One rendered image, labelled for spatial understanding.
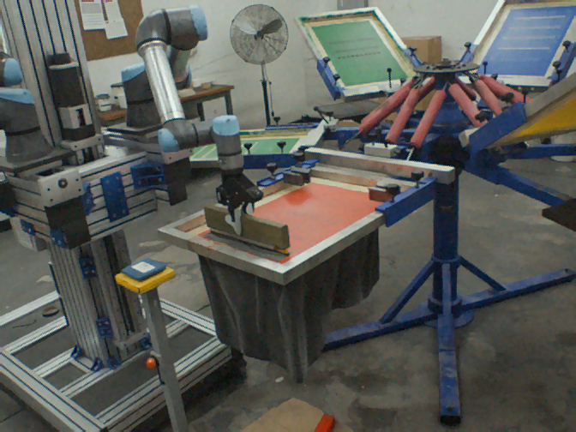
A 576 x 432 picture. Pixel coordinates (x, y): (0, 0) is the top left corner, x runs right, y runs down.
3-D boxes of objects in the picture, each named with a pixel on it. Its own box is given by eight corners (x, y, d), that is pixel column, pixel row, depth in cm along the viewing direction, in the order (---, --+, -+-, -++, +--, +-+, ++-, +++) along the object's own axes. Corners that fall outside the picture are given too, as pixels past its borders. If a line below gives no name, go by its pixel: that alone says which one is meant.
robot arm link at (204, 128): (189, 120, 175) (197, 125, 165) (222, 114, 179) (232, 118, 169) (192, 144, 178) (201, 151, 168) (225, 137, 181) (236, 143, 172)
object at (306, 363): (305, 382, 176) (292, 264, 160) (297, 378, 178) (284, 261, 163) (386, 317, 206) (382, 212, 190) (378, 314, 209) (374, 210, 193)
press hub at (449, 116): (460, 342, 273) (466, 64, 222) (394, 320, 298) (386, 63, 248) (494, 308, 298) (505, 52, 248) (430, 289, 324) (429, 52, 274)
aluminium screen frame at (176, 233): (284, 285, 149) (282, 273, 147) (159, 239, 187) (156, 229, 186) (431, 195, 200) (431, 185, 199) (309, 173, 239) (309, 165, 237)
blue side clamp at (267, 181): (267, 200, 217) (265, 183, 214) (258, 197, 220) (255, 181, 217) (316, 177, 236) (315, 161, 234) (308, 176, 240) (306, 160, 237)
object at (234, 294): (301, 387, 175) (287, 267, 159) (210, 340, 204) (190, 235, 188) (307, 382, 177) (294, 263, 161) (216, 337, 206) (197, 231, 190)
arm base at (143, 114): (118, 125, 222) (113, 101, 218) (148, 117, 232) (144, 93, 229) (141, 128, 213) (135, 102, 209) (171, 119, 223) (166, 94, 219)
